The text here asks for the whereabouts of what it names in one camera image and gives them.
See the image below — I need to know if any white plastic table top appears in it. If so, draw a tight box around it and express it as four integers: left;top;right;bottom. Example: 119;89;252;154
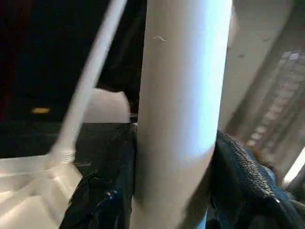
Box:
0;152;83;229

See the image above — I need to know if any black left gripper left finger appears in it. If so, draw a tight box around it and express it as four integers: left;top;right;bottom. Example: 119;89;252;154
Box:
59;130;137;229

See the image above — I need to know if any white plastic table leg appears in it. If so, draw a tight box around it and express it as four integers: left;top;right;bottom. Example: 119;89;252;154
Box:
130;0;234;229
51;0;129;163

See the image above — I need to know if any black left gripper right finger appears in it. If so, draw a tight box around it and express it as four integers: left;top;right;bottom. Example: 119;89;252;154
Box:
207;131;305;229

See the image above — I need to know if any black box with gold label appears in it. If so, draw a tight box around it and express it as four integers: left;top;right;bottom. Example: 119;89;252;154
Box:
0;0;146;125

